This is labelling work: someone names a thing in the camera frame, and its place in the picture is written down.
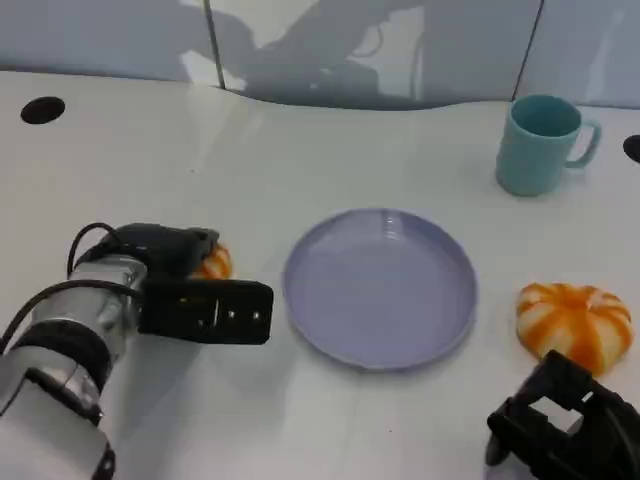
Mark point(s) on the lilac plate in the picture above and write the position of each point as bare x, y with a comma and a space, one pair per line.
380, 295

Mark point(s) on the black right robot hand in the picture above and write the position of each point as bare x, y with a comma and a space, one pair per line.
615, 440

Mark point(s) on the pale green mug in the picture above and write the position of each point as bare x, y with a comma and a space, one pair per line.
535, 160

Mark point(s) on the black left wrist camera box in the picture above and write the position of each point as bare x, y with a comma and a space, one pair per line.
210, 312

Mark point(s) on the orange and white bread roll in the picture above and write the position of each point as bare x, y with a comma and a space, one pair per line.
217, 262
570, 320

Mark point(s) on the grey desk partition panel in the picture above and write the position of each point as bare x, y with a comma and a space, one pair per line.
310, 30
590, 45
100, 35

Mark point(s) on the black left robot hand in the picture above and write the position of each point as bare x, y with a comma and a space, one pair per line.
160, 247

